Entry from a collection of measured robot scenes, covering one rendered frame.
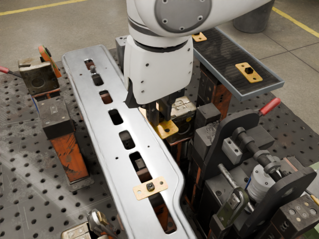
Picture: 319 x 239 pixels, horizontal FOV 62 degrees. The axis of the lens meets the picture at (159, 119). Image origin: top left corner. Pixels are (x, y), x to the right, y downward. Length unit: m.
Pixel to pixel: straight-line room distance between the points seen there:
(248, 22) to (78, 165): 2.78
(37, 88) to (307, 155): 1.09
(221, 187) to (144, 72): 0.46
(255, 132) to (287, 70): 2.38
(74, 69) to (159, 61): 0.73
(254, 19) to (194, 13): 3.16
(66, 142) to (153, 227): 0.41
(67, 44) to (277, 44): 2.35
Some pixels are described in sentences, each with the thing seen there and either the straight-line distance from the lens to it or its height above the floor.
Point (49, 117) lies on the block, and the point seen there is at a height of 1.03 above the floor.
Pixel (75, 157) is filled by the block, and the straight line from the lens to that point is 0.96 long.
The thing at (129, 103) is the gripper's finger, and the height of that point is 1.32.
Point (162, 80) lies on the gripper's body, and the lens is 0.39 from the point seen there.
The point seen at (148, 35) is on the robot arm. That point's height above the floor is 1.44.
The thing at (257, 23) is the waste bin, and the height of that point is 0.13.
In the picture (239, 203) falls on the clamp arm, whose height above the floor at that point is 1.08.
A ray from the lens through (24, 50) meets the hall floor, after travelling 3.34.
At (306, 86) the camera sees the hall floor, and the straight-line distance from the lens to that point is 2.85.
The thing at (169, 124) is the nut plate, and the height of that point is 1.24.
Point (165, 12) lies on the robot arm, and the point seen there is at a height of 1.50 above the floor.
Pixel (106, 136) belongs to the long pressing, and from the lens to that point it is 0.79.
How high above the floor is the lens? 1.60
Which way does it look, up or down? 47 degrees down
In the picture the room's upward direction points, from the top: straight up
